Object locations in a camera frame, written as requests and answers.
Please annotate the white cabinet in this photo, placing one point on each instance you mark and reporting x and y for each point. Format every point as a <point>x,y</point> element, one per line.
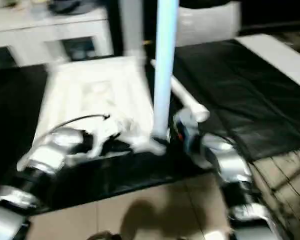
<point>40,27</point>

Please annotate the white flat board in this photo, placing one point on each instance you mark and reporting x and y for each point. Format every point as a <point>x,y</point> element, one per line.
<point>277,55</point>

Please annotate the black mat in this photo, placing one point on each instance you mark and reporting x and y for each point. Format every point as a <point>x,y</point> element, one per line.
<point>240,87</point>

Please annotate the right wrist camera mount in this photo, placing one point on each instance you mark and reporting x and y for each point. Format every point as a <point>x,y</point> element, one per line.
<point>187,120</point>

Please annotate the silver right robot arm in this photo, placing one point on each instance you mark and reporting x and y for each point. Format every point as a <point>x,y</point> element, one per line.
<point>230,160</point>

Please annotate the white plastic table leg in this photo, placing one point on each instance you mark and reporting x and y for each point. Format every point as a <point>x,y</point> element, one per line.
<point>187,97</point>
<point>165,62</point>
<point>131,25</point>

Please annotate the black cabinet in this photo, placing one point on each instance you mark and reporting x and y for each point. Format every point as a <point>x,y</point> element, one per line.
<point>150,22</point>

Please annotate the grey cushion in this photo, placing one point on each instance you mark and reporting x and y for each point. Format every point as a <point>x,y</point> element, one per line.
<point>210,25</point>

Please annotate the dark bag on cabinet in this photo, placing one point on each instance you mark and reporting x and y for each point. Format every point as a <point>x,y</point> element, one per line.
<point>62,6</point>

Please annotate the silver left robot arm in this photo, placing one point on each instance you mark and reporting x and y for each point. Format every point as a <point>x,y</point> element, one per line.
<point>50,152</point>

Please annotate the dark robot left foot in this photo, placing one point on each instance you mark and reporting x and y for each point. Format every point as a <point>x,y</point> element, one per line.
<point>105,236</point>

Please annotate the small gold label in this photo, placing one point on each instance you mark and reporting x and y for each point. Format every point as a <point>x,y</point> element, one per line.
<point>147,42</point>

